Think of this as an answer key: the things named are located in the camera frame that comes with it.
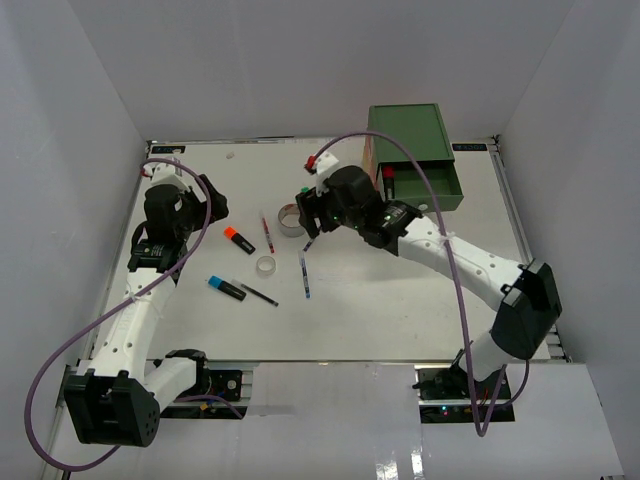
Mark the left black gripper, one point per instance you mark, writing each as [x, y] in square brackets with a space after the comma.
[190, 197]

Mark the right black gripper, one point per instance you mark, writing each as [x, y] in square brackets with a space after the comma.
[309, 206]

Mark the orange highlighter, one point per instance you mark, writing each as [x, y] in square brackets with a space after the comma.
[235, 237]

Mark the blue highlighter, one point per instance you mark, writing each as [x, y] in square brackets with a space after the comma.
[226, 288]

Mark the pink highlighter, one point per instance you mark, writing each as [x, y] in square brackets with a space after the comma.
[388, 177]

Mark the green drawer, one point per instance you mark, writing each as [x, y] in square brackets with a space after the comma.
[410, 187]

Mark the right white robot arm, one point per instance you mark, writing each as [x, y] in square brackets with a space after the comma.
[524, 297]

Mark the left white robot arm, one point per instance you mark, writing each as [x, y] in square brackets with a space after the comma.
[117, 401]

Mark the large tape roll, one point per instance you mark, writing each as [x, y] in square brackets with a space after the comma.
[288, 221]

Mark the purple pen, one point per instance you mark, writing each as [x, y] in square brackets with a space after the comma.
[308, 245]

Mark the red pen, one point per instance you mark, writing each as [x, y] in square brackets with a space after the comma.
[267, 232]

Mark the blue pen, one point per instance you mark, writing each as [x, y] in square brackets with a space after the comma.
[305, 278]

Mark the small clear tape roll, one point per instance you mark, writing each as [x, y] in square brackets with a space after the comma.
[266, 266]

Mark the black pen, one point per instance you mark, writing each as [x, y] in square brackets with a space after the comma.
[259, 294]

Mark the green drawer cabinet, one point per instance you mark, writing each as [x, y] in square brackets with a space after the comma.
[418, 127]

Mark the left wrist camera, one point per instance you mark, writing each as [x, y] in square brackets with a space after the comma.
[167, 172]

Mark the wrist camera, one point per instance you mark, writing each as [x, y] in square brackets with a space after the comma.
[167, 172]
[321, 167]

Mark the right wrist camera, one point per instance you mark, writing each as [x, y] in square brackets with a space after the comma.
[321, 167]

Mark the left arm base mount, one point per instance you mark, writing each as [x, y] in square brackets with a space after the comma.
[226, 384]

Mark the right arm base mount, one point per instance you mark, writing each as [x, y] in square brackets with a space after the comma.
[444, 397]

